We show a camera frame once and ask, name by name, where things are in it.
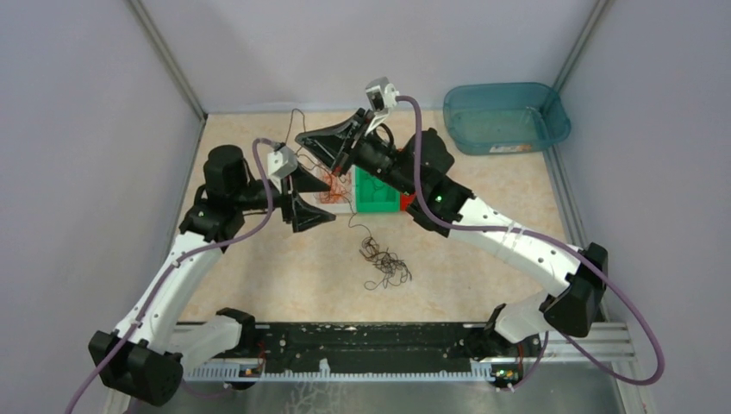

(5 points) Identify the orange black cable bundle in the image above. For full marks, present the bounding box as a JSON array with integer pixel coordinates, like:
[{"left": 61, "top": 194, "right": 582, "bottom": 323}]
[{"left": 348, "top": 214, "right": 414, "bottom": 292}]

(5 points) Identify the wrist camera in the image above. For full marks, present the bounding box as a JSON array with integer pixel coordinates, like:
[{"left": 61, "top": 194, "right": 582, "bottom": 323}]
[
  {"left": 266, "top": 143, "right": 298, "bottom": 193},
  {"left": 365, "top": 77, "right": 400, "bottom": 135}
]

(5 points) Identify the white plastic bin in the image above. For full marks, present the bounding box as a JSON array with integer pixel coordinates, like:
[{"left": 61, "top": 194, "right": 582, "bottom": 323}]
[{"left": 313, "top": 170, "right": 357, "bottom": 215}]

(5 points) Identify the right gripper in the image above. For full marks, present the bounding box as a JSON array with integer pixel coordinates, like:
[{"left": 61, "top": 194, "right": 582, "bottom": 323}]
[{"left": 297, "top": 108, "right": 419, "bottom": 198}]

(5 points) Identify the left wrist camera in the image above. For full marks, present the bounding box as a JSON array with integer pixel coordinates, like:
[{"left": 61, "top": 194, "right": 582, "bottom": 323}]
[{"left": 266, "top": 143, "right": 298, "bottom": 193}]

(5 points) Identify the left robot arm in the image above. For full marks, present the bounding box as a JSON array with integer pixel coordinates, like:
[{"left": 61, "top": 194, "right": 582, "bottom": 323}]
[{"left": 89, "top": 142, "right": 335, "bottom": 406}]

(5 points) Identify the red plastic bin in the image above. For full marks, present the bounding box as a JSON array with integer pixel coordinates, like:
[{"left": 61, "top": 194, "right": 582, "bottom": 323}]
[{"left": 399, "top": 194, "right": 416, "bottom": 211}]

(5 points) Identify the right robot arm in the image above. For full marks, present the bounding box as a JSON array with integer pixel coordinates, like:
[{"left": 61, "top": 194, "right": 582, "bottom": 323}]
[{"left": 295, "top": 109, "right": 608, "bottom": 355}]

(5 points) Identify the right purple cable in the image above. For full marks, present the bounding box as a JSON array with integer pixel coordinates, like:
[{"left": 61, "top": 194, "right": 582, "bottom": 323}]
[{"left": 394, "top": 94, "right": 666, "bottom": 392}]

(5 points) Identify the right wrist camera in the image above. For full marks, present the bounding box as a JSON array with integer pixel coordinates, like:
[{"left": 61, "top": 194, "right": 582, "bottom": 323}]
[{"left": 365, "top": 77, "right": 400, "bottom": 135}]

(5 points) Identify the teal translucent tub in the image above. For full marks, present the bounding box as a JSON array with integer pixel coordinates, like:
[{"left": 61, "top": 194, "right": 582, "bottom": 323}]
[{"left": 442, "top": 82, "right": 572, "bottom": 156}]

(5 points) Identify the dark brown cable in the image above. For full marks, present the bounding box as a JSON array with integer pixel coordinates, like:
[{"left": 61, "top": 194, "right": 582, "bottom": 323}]
[{"left": 282, "top": 108, "right": 358, "bottom": 229}]

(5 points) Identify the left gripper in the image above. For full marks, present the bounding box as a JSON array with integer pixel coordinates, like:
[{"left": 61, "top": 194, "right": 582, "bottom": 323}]
[{"left": 233, "top": 160, "right": 336, "bottom": 232}]

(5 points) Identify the green plastic bin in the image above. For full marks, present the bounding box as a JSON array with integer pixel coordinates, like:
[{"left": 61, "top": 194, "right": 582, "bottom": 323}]
[{"left": 354, "top": 167, "right": 400, "bottom": 213}]

